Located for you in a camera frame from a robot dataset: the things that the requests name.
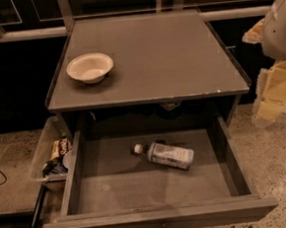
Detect yellow snack bag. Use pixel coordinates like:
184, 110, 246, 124
50, 138, 72, 160

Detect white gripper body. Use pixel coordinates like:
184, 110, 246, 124
260, 60, 286, 113

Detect clear plastic storage bin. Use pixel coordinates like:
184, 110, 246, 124
30, 116, 71, 191

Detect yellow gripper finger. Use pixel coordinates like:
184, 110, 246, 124
252, 99, 284, 126
242, 20, 263, 44

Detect blue plastic bottle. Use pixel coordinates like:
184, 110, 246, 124
133, 142, 194, 170

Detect grey cabinet counter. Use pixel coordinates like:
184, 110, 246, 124
37, 4, 255, 141

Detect dark snack packet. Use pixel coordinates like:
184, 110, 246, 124
42, 158, 68, 176

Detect white bowl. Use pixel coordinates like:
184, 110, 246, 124
66, 53, 113, 84

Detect open grey top drawer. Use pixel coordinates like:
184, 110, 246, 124
43, 116, 278, 228

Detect metal railing frame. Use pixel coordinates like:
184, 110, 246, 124
0, 0, 274, 42

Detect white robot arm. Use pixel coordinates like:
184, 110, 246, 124
242, 0, 286, 127

